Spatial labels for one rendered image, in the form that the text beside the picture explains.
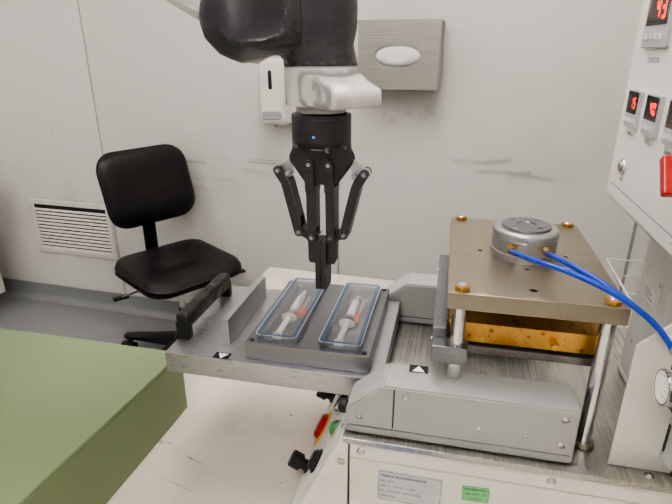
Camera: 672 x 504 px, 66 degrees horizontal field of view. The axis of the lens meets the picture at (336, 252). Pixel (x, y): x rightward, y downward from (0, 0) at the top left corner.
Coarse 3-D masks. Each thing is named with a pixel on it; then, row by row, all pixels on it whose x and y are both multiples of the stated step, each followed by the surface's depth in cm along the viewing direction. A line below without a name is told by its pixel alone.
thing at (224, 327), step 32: (256, 288) 80; (224, 320) 70; (256, 320) 78; (384, 320) 78; (192, 352) 70; (224, 352) 70; (384, 352) 70; (288, 384) 68; (320, 384) 66; (352, 384) 65
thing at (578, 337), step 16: (448, 320) 64; (480, 320) 60; (496, 320) 60; (512, 320) 60; (528, 320) 60; (544, 320) 60; (560, 320) 60; (448, 336) 61; (480, 336) 60; (496, 336) 60; (512, 336) 59; (528, 336) 59; (544, 336) 58; (560, 336) 58; (576, 336) 58; (592, 336) 57; (480, 352) 61; (496, 352) 60; (512, 352) 60; (528, 352) 59; (544, 352) 59; (560, 352) 59; (576, 352) 58; (592, 352) 58
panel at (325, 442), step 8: (328, 408) 90; (336, 416) 74; (344, 416) 67; (328, 424) 79; (344, 424) 64; (328, 432) 74; (336, 432) 66; (320, 440) 78; (328, 440) 70; (336, 440) 64; (312, 448) 83; (320, 448) 74; (328, 448) 66; (320, 456) 69; (320, 464) 66; (312, 472) 69; (304, 480) 73; (304, 488) 69; (296, 496) 72
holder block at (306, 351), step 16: (336, 288) 83; (272, 304) 78; (320, 304) 78; (384, 304) 78; (320, 320) 73; (304, 336) 69; (368, 336) 69; (256, 352) 68; (272, 352) 68; (288, 352) 67; (304, 352) 66; (320, 352) 66; (336, 352) 66; (352, 352) 66; (368, 352) 66; (336, 368) 66; (352, 368) 66; (368, 368) 65
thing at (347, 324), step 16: (352, 288) 81; (368, 288) 81; (336, 304) 76; (352, 304) 76; (368, 304) 76; (336, 320) 71; (352, 320) 71; (368, 320) 71; (336, 336) 67; (352, 336) 67
